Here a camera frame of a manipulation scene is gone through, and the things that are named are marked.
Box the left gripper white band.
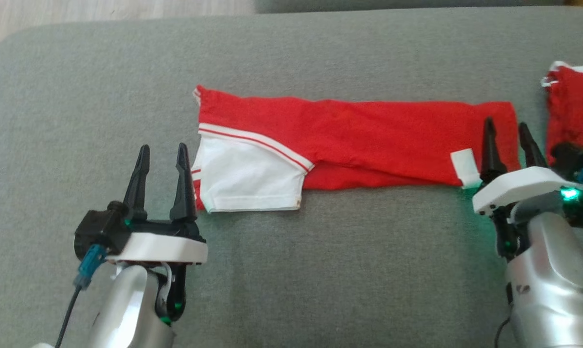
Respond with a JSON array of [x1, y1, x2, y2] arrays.
[[105, 143, 209, 266]]

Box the red shorts white stripe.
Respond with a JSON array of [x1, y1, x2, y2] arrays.
[[540, 60, 583, 166]]

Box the large grey sofa seat cushion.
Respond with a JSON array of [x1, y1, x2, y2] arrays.
[[0, 5, 583, 348]]

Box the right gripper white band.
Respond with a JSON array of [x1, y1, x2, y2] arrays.
[[472, 117, 583, 217]]

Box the red mesh jersey white trim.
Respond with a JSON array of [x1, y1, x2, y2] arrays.
[[190, 85, 522, 214]]

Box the left cable blue connector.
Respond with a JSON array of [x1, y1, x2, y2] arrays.
[[54, 244, 107, 348]]

